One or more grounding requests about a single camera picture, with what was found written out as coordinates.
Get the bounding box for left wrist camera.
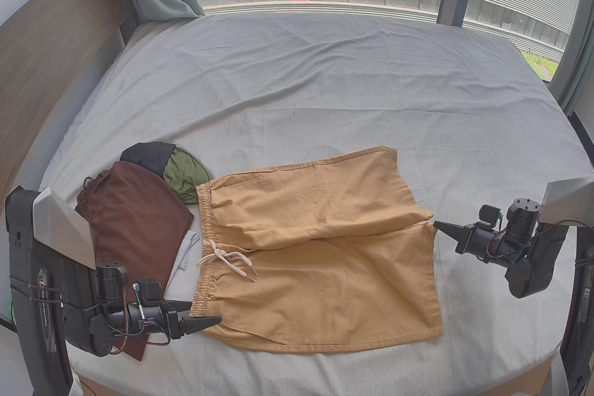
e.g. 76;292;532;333
135;279;164;308

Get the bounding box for tan shorts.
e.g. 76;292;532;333
188;147;444;354

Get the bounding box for white garment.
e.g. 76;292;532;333
165;231;200;293

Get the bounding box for bed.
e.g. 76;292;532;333
0;0;594;396

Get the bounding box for dark brown shorts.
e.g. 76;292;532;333
74;161;195;361

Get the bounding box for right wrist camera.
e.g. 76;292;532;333
479;205;503;231

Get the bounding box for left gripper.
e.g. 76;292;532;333
124;298;223;340

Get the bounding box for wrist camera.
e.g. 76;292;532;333
135;279;164;308
479;205;503;231

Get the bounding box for black garment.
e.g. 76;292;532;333
120;142;177;177

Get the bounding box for green garment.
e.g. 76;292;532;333
163;147;214;205

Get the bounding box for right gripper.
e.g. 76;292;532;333
455;222;501;265

